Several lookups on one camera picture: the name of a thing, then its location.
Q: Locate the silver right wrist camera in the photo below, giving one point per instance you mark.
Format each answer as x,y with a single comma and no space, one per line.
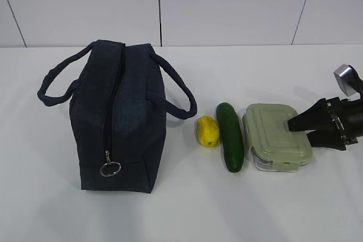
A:
348,80

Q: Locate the glass container green lid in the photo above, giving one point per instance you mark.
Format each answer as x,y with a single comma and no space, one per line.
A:
272,145

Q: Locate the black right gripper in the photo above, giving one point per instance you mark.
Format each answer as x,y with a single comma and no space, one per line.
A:
336,123

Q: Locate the yellow lemon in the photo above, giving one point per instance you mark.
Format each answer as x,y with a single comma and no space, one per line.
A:
207,131

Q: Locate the navy blue lunch bag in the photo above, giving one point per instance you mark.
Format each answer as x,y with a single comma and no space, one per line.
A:
119,97

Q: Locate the green cucumber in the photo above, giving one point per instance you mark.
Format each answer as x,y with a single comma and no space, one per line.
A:
231,135

